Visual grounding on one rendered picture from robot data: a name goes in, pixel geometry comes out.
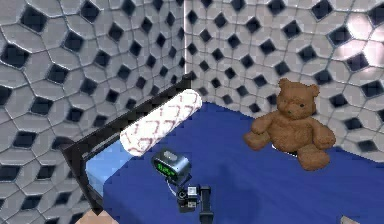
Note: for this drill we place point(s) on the black bed with blue blanket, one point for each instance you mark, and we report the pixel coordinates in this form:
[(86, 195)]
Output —
[(253, 186)]

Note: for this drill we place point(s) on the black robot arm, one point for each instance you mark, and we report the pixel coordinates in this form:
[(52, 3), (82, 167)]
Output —
[(206, 203)]

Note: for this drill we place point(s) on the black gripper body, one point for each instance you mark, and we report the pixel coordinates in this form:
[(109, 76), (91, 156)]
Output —
[(183, 200)]

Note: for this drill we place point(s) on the grey alarm clock green display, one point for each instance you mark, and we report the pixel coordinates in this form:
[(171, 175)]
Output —
[(175, 162)]

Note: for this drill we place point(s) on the brown teddy bear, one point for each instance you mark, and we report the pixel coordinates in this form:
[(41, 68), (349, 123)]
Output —
[(293, 130)]

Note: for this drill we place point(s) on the white red-patterned pillow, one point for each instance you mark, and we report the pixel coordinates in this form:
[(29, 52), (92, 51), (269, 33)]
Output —
[(161, 122)]

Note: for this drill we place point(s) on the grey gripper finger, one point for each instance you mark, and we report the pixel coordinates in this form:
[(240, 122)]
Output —
[(171, 188)]

